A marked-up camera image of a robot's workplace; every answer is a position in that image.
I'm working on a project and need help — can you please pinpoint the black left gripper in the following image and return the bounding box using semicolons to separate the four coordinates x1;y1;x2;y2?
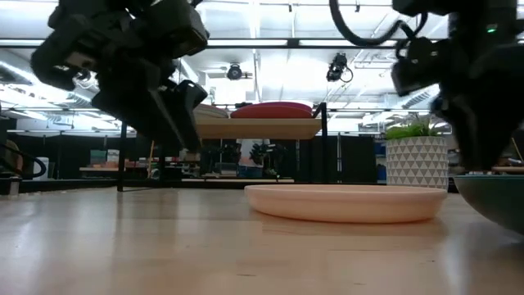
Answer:
91;24;209;154

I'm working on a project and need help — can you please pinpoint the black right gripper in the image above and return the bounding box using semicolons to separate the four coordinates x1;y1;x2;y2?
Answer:
430;39;524;171

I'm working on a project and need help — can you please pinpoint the pale green plate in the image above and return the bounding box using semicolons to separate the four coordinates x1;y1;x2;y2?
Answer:
193;103;230;114

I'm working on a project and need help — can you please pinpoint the off-white plate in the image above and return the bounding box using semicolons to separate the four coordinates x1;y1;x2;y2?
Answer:
195;110;229;120

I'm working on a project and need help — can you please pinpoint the dark green bowl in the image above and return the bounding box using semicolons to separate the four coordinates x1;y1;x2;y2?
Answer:
453;175;524;235

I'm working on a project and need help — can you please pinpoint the orange-red plate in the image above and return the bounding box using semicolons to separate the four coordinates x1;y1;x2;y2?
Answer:
229;101;314;120

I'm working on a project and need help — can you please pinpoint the pale peach plate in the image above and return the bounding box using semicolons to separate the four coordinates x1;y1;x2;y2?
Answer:
244;184;449;225

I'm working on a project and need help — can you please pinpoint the round black ceiling fixture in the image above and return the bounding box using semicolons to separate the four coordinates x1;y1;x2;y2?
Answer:
226;62;244;81

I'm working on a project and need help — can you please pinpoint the green plant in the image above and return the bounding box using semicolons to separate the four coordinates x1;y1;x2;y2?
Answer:
384;115;444;141

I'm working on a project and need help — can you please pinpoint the white triangle-patterned planter pot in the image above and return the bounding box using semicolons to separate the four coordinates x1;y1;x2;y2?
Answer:
385;135;449;193

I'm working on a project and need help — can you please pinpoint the white container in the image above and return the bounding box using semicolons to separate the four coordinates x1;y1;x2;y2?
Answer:
32;157;51;182

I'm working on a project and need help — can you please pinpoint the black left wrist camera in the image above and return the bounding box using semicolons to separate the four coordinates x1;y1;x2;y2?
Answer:
142;0;210;59

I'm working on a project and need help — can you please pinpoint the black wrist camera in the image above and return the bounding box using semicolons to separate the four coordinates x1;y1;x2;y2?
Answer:
390;36;442;98
142;0;210;59

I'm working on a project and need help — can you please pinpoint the wooden shelf with black frame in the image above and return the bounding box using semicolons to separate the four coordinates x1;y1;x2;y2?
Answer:
117;102;331;196

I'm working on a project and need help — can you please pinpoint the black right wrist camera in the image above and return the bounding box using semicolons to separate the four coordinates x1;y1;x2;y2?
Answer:
390;36;442;98

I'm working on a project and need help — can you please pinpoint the black table edge rail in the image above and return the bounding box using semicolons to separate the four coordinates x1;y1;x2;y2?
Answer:
0;178;388;194

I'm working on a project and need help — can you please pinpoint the black overhead frame bar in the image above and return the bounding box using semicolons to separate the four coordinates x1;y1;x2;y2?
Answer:
0;38;400;50

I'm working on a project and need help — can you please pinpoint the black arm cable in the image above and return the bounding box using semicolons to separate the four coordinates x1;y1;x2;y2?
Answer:
328;0;429;48

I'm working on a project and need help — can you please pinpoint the black overhead camera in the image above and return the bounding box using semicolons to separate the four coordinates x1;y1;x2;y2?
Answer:
325;52;355;84

